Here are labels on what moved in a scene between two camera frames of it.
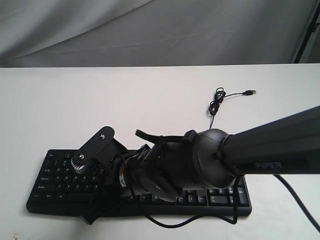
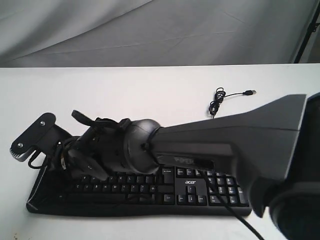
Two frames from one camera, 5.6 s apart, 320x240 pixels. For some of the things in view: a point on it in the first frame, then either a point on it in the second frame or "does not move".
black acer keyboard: (58, 188) does not move
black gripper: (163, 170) → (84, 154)
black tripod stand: (311, 28) does not move
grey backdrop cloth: (54, 33) does not move
